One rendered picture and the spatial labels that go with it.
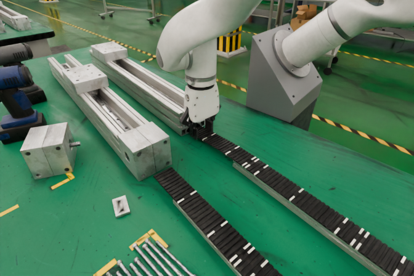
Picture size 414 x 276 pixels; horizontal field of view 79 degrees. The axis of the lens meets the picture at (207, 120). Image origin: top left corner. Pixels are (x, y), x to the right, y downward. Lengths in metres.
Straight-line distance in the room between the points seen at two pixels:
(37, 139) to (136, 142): 0.25
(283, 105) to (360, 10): 0.34
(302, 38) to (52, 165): 0.81
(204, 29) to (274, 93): 0.44
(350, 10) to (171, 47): 0.52
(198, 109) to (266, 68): 0.30
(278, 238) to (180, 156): 0.33
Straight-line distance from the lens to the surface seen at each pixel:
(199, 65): 0.63
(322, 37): 0.88
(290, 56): 0.93
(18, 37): 2.34
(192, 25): 0.53
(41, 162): 0.75
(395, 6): 0.82
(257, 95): 0.92
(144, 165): 0.65
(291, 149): 0.78
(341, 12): 0.86
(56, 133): 0.75
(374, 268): 0.59
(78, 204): 0.67
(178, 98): 0.87
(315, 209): 0.60
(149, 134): 0.66
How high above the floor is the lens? 1.25
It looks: 33 degrees down
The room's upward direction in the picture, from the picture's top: straight up
